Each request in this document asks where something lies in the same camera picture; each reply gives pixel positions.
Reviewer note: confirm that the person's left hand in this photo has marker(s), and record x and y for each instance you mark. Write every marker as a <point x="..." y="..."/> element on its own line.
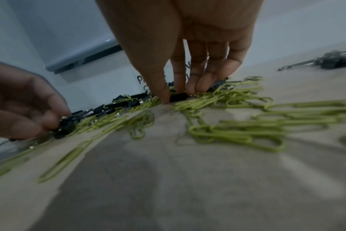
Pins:
<point x="18" y="103"/>

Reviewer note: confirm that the person's right hand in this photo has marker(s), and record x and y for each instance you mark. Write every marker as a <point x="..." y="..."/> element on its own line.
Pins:
<point x="176" y="29"/>

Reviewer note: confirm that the small black binder clip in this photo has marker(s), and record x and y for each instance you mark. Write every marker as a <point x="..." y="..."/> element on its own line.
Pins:
<point x="64" y="128"/>

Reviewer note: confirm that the clear two-compartment plastic box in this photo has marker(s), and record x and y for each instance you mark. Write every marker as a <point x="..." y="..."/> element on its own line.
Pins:
<point x="141" y="74"/>

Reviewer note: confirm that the pile of green paper clips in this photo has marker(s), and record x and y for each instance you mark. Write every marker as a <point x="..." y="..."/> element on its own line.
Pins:
<point x="236" y="133"/>

